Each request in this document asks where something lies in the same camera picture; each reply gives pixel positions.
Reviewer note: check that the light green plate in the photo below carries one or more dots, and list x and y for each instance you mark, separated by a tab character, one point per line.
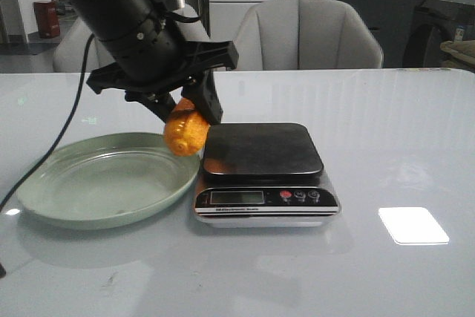
107	181

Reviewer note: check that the grey armchair on right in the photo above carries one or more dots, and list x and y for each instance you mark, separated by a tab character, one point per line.
282	35

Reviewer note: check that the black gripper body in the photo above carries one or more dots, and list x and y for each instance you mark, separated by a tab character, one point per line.
147	70

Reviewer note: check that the dark glossy appliance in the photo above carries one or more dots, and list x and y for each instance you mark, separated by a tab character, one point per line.
435	22

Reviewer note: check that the grey armchair on left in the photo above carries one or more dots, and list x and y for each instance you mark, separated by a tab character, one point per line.
68	56

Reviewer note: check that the red trash bin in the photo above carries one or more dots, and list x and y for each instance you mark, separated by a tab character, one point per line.
46	19

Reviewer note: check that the black silver kitchen scale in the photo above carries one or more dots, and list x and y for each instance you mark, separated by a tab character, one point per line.
263	175

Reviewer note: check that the grey armchair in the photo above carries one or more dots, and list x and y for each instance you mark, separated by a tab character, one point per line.
68	56
282	35

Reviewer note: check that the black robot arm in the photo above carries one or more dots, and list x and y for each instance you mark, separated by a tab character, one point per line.
111	20

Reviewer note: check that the orange corn cob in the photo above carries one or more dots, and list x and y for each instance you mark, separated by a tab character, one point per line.
186	129

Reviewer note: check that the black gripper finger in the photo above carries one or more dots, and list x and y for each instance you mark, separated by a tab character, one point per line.
202	92
160	105

